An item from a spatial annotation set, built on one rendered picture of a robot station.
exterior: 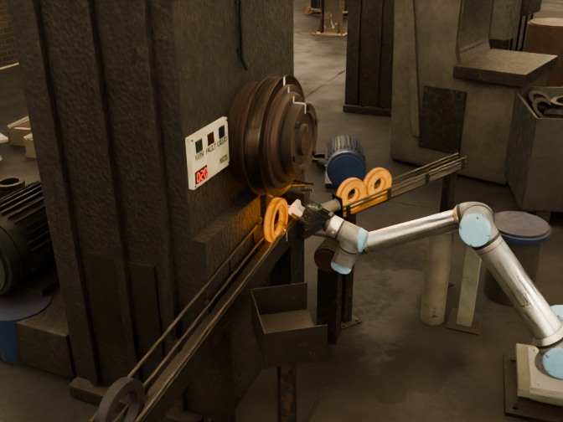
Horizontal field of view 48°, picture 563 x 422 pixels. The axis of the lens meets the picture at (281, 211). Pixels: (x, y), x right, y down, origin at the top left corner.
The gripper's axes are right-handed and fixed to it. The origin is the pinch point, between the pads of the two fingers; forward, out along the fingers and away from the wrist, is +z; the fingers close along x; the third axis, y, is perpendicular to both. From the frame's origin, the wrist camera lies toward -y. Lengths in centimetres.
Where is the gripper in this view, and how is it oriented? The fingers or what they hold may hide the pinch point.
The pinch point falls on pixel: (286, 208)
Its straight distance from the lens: 271.1
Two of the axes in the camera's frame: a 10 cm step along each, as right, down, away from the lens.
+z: -8.8, -4.3, 2.1
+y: 2.7, -8.1, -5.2
